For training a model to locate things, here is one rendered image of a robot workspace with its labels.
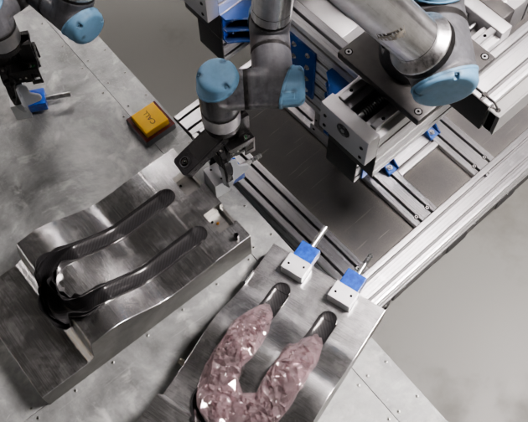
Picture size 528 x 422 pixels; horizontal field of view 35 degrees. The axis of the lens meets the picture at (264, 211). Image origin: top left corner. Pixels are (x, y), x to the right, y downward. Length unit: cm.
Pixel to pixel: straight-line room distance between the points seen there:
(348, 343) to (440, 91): 51
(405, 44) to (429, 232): 112
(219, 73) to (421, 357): 132
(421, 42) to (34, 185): 92
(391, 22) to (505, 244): 149
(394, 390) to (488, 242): 113
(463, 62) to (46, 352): 93
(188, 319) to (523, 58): 88
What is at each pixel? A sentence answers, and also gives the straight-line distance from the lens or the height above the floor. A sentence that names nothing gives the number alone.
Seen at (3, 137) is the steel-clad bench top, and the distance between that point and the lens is 197.
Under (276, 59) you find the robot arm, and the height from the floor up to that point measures 118.
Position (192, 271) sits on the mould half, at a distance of 164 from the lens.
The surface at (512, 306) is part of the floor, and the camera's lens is 264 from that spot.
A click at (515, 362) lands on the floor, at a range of 259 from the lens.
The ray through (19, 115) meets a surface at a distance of 196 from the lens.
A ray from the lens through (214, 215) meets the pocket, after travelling 171.
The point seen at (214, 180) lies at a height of 85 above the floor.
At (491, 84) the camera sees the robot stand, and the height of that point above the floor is 96.
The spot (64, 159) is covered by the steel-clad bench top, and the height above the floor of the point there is 80.
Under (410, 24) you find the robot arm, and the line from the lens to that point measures 136.
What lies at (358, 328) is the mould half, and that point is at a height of 85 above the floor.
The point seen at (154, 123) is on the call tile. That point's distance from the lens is 186.
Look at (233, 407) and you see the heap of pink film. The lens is 155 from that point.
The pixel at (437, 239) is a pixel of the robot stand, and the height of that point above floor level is 21.
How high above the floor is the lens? 240
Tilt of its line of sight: 64 degrees down
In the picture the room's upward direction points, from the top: 2 degrees counter-clockwise
